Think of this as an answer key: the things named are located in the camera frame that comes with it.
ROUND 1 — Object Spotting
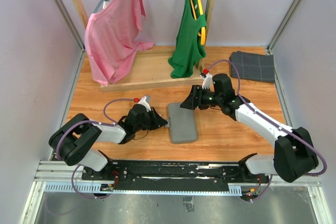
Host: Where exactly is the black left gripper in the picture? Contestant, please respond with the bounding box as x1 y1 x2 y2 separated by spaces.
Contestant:
135 107 168 132

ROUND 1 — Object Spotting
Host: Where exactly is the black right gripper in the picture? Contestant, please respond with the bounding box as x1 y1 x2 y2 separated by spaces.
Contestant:
180 85 223 110

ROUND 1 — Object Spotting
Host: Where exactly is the grey plastic tool case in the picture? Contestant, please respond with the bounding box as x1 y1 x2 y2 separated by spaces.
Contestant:
167 103 198 144

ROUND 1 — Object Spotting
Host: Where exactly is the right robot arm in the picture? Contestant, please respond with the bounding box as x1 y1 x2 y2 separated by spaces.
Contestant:
180 73 319 183

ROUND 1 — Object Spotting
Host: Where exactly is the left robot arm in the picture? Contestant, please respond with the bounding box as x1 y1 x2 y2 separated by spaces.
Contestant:
48 103 168 180

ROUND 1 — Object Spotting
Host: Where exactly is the green tank top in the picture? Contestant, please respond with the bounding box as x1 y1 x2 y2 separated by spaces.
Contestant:
168 0 206 79

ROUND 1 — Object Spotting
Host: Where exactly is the wooden clothes rack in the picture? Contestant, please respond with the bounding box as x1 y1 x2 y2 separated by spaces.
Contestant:
72 0 215 92

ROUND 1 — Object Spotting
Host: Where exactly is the folded grey checked cloth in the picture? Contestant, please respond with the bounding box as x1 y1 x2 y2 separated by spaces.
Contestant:
229 51 275 83

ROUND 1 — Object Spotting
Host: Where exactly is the pink t-shirt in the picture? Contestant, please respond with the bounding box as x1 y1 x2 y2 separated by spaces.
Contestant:
85 0 154 86

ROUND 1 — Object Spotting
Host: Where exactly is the yellow clothes hanger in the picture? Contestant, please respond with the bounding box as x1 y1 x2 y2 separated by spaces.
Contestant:
181 0 206 46

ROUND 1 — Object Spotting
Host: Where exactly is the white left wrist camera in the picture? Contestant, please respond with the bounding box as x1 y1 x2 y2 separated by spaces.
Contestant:
133 95 151 112

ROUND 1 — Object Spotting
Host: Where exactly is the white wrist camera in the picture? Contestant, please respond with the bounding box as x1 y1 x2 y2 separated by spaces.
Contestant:
133 95 151 112
200 69 213 89

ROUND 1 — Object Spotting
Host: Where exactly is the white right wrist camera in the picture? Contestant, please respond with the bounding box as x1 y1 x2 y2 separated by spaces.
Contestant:
200 69 213 89

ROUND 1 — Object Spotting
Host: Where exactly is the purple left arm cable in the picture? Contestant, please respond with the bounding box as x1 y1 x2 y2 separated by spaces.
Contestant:
55 98 137 200

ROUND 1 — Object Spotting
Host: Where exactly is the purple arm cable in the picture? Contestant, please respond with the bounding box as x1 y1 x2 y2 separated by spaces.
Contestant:
206 60 328 201
55 98 137 200

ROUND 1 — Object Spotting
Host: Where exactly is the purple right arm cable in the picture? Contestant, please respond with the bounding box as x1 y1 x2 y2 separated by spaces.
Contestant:
206 60 328 201

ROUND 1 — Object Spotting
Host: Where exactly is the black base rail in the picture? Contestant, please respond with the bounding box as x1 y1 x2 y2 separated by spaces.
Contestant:
81 160 269 195

